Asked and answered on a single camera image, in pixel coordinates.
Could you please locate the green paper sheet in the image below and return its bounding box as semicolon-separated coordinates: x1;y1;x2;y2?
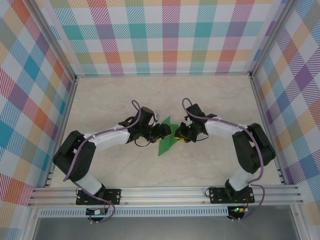
157;116;180;157

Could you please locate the grey metal panel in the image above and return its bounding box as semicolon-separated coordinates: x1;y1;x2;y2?
32;216;301;240

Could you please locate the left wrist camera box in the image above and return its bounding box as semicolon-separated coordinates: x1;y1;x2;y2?
139;106;161;126

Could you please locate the thin aluminium table edge rail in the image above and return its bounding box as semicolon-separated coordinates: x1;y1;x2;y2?
74;71;253;78

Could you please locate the wide aluminium mounting rail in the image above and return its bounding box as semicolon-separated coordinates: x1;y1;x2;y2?
27;186;305;208

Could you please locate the aluminium table side rail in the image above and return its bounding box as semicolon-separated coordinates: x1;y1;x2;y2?
44;77;79;188
249;74;288;186

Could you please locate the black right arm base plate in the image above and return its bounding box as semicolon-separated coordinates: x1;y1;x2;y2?
209;187;256;205

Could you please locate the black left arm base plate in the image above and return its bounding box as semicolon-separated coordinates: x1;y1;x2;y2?
75;188;122;206

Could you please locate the slotted grey cable duct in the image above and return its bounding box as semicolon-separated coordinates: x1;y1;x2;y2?
38;206;230;218

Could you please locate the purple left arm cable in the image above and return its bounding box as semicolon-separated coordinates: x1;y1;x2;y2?
62;99;145;225

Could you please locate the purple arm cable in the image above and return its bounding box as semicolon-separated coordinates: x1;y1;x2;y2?
181;97;266;222
62;99;145;225

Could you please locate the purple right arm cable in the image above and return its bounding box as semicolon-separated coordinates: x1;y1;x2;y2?
181;97;266;222

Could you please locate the black cable clamp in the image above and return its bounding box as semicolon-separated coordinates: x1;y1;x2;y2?
87;215;107;225

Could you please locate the aluminium frame post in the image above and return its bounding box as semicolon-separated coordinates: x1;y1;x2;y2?
29;0;79;82
249;0;300;80

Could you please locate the aluminium frame leg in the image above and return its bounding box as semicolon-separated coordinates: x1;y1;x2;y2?
291;204;310;240
23;206;41;240

